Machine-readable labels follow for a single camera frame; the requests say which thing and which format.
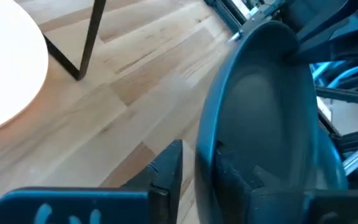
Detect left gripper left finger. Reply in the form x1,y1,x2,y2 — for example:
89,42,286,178
120,139,184,224

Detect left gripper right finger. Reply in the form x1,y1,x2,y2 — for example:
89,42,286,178
213,141,308,224

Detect dark green plate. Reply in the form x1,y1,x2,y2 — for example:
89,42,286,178
194,21,349,224

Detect peach plate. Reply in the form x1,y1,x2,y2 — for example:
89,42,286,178
0,0,49,138

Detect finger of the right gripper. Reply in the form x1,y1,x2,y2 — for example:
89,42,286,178
283,21,339,63

